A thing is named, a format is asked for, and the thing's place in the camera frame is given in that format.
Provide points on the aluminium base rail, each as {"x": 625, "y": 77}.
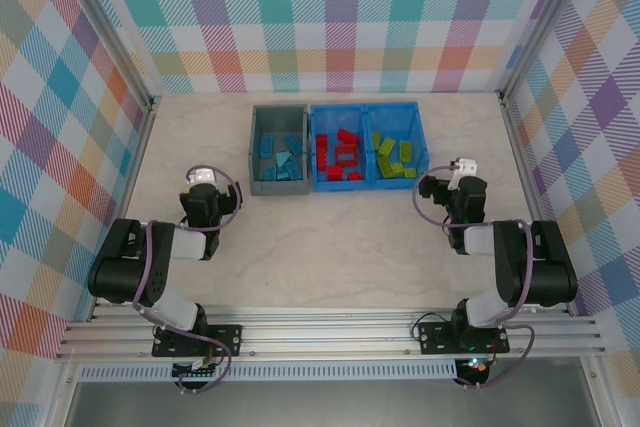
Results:
{"x": 325, "y": 332}

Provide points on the small red lego brick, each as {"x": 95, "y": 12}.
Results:
{"x": 322, "y": 140}
{"x": 335, "y": 173}

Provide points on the grey plastic bin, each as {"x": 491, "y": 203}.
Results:
{"x": 277, "y": 188}

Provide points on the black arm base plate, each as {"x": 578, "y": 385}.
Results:
{"x": 235, "y": 334}
{"x": 432, "y": 337}

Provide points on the small green lego brick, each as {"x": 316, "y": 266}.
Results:
{"x": 410, "y": 172}

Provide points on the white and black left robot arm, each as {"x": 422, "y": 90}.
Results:
{"x": 125, "y": 267}

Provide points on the red lego window frame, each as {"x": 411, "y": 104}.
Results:
{"x": 347, "y": 164}

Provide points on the blue lego brick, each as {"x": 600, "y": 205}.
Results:
{"x": 294, "y": 143}
{"x": 282, "y": 177}
{"x": 296, "y": 170}
{"x": 270, "y": 172}
{"x": 266, "y": 146}

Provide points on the blue lego slope piece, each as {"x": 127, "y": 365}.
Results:
{"x": 283, "y": 159}

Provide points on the blue plastic bin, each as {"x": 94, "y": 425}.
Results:
{"x": 345, "y": 117}
{"x": 400, "y": 184}

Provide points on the small lit circuit board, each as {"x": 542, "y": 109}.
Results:
{"x": 477, "y": 366}

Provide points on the green circuit board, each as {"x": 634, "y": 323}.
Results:
{"x": 197, "y": 372}

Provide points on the aluminium side rail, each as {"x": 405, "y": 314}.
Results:
{"x": 527, "y": 162}
{"x": 146, "y": 132}

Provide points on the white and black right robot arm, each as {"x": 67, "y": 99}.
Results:
{"x": 545, "y": 267}

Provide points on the aluminium frame post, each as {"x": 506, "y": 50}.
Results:
{"x": 543, "y": 22}
{"x": 125, "y": 42}

